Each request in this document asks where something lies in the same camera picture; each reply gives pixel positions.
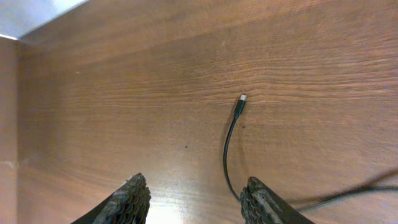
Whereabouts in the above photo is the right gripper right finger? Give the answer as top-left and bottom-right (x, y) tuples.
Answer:
(240, 177), (313, 224)

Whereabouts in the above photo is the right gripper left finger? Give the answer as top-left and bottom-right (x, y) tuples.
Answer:
(72, 173), (151, 224)

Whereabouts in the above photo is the black USB charging cable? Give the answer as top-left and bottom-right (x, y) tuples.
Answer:
(223, 93), (398, 212)

